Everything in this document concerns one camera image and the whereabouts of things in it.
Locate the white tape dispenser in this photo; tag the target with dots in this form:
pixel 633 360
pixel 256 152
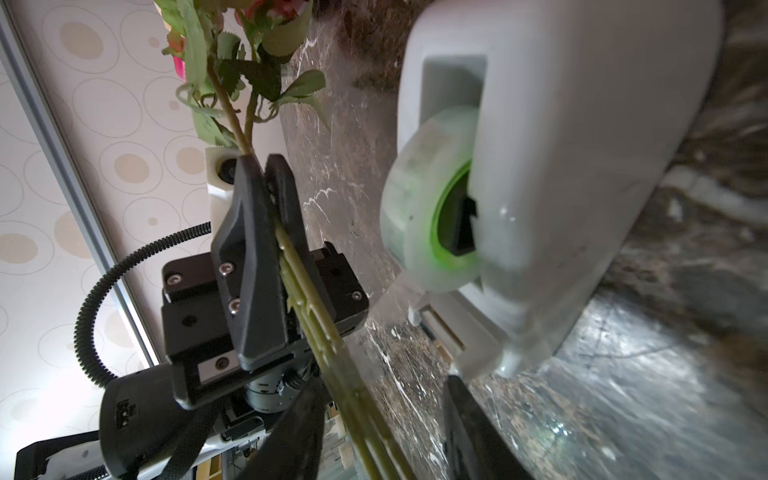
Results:
pixel 581 107

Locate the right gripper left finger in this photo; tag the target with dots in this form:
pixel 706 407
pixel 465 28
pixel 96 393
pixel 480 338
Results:
pixel 293 448

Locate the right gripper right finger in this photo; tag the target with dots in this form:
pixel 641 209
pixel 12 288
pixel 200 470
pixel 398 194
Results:
pixel 473 447

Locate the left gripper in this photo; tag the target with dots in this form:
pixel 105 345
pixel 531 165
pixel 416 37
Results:
pixel 200 344

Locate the diagonal aluminium rail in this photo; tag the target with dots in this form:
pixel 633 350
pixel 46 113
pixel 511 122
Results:
pixel 88 59

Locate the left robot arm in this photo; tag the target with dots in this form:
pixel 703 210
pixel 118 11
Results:
pixel 143 433

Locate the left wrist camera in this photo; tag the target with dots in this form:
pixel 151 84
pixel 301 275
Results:
pixel 220 166

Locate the clear tape roll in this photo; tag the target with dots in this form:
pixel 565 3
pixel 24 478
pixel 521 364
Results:
pixel 432 163

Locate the peach rose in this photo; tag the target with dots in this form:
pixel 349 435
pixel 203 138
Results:
pixel 300 90

